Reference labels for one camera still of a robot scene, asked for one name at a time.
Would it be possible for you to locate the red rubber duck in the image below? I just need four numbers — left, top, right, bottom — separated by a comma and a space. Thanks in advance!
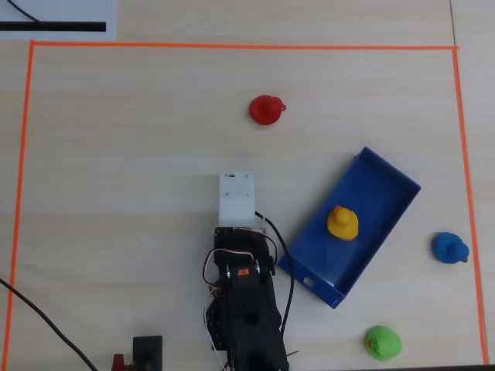
248, 94, 288, 127

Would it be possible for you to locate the black camera stand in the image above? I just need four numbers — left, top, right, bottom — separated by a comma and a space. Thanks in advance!
131, 335, 164, 371

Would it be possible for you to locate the blue rubber duck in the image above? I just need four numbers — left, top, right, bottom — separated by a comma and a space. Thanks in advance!
432, 231, 470, 265

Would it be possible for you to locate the white paper with black stripe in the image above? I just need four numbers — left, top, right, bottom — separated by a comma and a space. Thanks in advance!
0, 0, 118, 42

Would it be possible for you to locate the orange tape strip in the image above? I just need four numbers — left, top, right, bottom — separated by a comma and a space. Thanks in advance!
2, 40, 36, 371
452, 46, 489, 366
29, 40, 460, 51

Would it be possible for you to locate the blue plastic box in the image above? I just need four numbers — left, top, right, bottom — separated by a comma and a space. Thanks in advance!
277, 145, 422, 309

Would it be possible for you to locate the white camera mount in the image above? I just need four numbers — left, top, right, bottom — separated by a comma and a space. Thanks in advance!
218, 171, 268, 235

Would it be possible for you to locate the green rubber duck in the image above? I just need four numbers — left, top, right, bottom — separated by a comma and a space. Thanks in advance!
364, 325, 403, 362

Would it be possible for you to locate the black camera cable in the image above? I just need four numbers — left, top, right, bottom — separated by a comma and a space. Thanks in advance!
254, 210, 295, 335

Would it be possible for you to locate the yellow rubber duck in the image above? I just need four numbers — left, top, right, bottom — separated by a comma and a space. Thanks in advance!
326, 205, 360, 242

